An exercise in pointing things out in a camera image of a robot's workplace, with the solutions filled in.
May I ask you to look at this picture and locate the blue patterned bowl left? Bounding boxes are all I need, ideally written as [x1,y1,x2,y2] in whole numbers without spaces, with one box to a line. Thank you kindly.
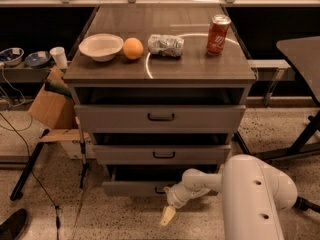
[0,47,24,66]

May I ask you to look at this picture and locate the grey drawer cabinet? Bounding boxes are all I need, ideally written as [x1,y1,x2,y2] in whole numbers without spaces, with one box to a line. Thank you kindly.
[62,4,257,197]

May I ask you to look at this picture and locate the white bowl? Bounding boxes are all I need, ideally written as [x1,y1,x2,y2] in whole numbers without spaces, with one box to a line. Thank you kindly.
[79,34,123,62]

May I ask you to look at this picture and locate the crumpled chip bag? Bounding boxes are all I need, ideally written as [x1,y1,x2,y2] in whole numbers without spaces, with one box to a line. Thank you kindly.
[148,34,184,57]

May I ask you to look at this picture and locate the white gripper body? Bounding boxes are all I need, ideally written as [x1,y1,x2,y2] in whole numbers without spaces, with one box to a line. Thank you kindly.
[163,184,189,209]

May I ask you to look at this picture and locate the brown cardboard box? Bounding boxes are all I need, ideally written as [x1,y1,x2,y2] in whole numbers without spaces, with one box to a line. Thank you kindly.
[27,66,90,144]

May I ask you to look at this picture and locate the black stand leg right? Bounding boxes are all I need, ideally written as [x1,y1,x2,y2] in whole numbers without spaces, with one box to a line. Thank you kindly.
[234,132,251,155]

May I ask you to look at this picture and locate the black tripod leg left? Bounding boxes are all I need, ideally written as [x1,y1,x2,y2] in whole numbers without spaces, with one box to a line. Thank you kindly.
[10,142,44,201]

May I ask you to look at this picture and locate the green handled tool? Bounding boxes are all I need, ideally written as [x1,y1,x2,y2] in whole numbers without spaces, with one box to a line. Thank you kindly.
[44,79,72,98]

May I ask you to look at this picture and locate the grey top drawer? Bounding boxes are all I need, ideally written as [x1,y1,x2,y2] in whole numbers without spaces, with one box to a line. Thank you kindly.
[75,105,245,134]

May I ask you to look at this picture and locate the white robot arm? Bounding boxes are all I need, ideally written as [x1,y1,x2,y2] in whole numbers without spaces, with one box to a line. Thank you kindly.
[160,155,298,240]

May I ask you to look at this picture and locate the black floor cable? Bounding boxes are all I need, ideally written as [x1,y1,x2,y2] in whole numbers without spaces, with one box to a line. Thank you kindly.
[0,112,62,240]

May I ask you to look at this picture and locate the red soda can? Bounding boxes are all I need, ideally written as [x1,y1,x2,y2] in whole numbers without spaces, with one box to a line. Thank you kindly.
[206,14,231,55]

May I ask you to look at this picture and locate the blue patterned bowl right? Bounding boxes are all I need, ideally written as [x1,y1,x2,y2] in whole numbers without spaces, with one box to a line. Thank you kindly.
[25,51,51,68]

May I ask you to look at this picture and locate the silver tripod pole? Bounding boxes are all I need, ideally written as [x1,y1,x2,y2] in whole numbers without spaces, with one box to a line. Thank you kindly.
[75,117,89,189]

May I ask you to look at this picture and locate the orange fruit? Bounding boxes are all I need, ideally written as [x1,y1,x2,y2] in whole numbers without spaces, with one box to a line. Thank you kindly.
[123,38,144,60]

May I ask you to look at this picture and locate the blue patterned bowl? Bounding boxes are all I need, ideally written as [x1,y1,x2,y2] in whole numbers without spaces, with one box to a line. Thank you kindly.
[0,47,24,66]
[25,51,51,68]

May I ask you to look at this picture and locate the grey bottom drawer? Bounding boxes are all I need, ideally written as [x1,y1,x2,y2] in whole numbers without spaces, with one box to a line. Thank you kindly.
[102,165,217,197]

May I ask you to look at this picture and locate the grey middle drawer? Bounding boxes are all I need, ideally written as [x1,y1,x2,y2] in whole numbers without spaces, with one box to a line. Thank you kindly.
[93,145,231,165]

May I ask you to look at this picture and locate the grey drawer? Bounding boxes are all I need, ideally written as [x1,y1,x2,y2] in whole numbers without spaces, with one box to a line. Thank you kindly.
[93,145,231,165]
[102,165,217,197]
[75,105,245,134]

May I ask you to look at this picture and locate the black shoe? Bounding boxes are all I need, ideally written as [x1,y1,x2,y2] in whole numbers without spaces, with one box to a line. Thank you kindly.
[0,208,28,240]

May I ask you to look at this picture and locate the white paper cup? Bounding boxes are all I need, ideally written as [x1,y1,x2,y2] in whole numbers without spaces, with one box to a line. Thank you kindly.
[49,47,68,69]

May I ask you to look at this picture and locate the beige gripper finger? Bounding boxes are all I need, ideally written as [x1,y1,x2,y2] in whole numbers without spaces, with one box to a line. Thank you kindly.
[160,205,176,226]

